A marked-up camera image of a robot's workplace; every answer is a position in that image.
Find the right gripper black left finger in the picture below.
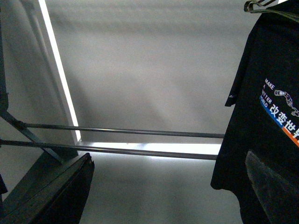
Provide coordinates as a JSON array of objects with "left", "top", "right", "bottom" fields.
[{"left": 0, "top": 153, "right": 94, "bottom": 224}]

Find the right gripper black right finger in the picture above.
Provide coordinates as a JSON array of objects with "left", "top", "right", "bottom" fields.
[{"left": 245, "top": 151, "right": 299, "bottom": 224}]

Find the black printed t-shirt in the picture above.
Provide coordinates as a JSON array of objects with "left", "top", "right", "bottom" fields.
[{"left": 211, "top": 0, "right": 299, "bottom": 224}]

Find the dark wire clothes hanger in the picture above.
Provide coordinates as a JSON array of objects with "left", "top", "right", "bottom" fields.
[{"left": 243, "top": 0, "right": 299, "bottom": 23}]

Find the dark metal rack frame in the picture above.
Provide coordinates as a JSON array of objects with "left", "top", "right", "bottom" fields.
[{"left": 0, "top": 0, "right": 78, "bottom": 209}]

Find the lower metal rack rail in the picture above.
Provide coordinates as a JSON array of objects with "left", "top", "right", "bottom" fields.
[{"left": 0, "top": 140, "right": 220, "bottom": 160}]

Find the metal rack rail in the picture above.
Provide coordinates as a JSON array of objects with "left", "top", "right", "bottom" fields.
[
  {"left": 15, "top": 120, "right": 225, "bottom": 139},
  {"left": 0, "top": 140, "right": 220, "bottom": 160}
]

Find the upper metal rack rail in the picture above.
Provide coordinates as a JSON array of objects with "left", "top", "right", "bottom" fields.
[{"left": 15, "top": 120, "right": 225, "bottom": 139}]

